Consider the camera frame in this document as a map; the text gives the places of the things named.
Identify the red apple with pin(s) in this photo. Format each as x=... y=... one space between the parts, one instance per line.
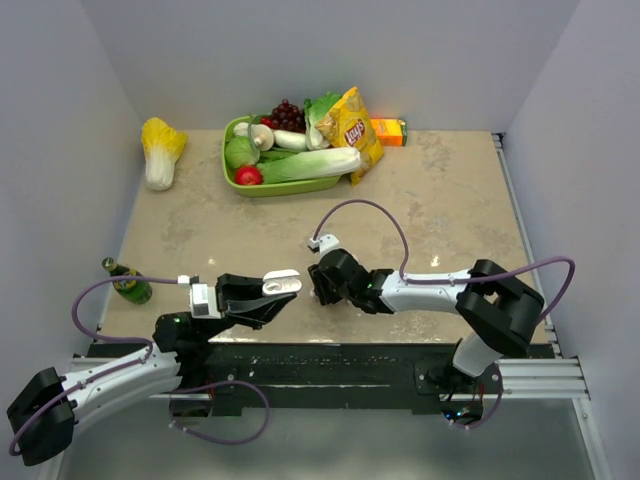
x=248 y=176

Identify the green plastic basket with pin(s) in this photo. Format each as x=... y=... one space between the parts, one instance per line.
x=269 y=190

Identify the green glass bottle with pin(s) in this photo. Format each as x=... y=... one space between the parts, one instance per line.
x=137 y=292

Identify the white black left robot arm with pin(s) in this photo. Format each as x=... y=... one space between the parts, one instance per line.
x=53 y=407

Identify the beige mushroom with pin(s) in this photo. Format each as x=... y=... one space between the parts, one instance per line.
x=262 y=135

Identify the long green white cabbage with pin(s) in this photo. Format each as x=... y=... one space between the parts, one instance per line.
x=311 y=165

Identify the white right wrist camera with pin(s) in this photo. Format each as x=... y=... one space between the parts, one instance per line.
x=323 y=244

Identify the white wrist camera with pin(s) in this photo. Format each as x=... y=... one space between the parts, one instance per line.
x=202 y=297
x=323 y=244

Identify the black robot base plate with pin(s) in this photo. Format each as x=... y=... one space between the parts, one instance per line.
x=418 y=378

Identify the orange juice carton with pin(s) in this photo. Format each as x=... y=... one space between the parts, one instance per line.
x=391 y=132

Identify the round green cabbage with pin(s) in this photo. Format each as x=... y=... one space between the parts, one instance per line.
x=240 y=152

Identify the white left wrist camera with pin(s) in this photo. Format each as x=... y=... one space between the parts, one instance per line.
x=202 y=297

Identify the yellow Lays chip bag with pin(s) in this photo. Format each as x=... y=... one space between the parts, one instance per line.
x=347 y=123

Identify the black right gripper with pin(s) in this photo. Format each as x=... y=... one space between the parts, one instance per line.
x=320 y=288

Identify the green leafy lettuce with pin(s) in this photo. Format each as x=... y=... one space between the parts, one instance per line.
x=314 y=112

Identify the white earbud charging case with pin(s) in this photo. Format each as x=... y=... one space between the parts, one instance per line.
x=288 y=278

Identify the dark red grapes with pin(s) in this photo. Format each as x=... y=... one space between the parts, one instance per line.
x=285 y=116

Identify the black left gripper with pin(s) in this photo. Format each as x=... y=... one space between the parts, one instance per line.
x=241 y=298

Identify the yellow napa cabbage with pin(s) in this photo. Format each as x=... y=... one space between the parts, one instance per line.
x=162 y=147

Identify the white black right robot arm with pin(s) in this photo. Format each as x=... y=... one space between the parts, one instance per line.
x=502 y=311

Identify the white radish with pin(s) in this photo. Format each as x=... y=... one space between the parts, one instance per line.
x=290 y=140

